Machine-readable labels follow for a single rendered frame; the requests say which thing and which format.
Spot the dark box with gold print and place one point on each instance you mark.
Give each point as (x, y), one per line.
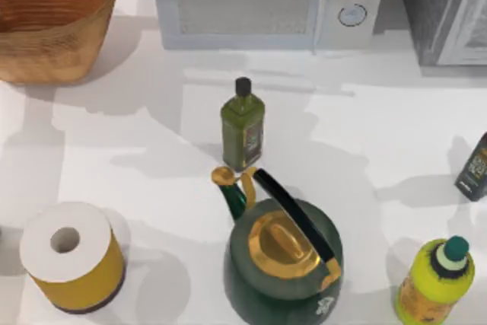
(475, 176)

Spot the yellow-green bottle with teal cap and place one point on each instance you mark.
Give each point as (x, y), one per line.
(433, 283)

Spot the pale microwave oven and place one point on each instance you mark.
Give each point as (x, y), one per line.
(243, 5)

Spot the white and yellow paper roll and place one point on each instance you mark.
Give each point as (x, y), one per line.
(72, 256)

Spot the green bottle with black cap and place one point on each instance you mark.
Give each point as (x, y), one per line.
(239, 131)

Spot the brown woven basket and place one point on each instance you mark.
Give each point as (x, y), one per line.
(53, 47)

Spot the green and gold kettle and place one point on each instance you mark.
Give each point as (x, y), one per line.
(281, 256)

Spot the microwave knob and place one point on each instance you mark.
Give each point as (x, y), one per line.
(352, 14)

